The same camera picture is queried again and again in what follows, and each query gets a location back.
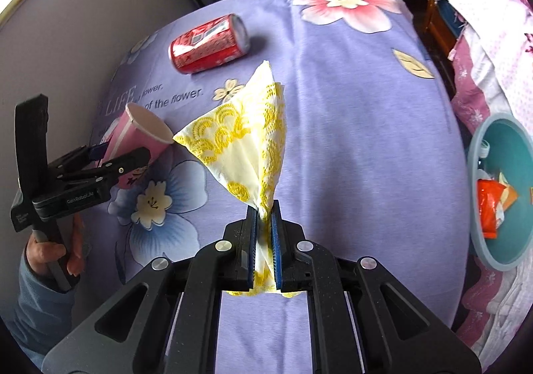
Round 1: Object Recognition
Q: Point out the red drink can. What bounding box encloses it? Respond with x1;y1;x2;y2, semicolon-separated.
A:
168;13;251;75

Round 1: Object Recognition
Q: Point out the pink floral cloth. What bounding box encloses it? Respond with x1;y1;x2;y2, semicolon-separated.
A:
427;0;533;363

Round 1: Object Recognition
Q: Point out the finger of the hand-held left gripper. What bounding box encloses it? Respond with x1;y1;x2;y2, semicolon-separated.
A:
54;139;113;180
57;147;152;200

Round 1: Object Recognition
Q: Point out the pink paper cup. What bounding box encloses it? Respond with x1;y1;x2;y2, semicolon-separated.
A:
98;102;175;191

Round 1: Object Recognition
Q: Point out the teal plastic bin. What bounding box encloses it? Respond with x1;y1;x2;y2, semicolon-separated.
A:
465;112;533;272

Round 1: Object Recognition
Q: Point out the person's left hand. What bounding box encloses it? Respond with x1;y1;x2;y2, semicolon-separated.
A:
25;214;87;275

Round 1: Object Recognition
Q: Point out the person's left forearm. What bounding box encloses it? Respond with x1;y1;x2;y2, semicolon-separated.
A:
0;257;80;358

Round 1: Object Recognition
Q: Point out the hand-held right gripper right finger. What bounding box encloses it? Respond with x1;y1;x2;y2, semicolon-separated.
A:
270;201;481;374

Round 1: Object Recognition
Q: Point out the purple floral tablecloth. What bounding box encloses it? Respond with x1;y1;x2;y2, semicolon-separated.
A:
89;0;468;374

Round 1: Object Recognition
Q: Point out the brown wooden stand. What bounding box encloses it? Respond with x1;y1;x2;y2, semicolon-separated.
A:
424;0;458;63

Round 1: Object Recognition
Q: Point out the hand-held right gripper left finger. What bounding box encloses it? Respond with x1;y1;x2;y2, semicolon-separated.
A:
42;205;261;374

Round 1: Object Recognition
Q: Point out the orange snack packet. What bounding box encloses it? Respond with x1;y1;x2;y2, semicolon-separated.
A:
477;179;519;240

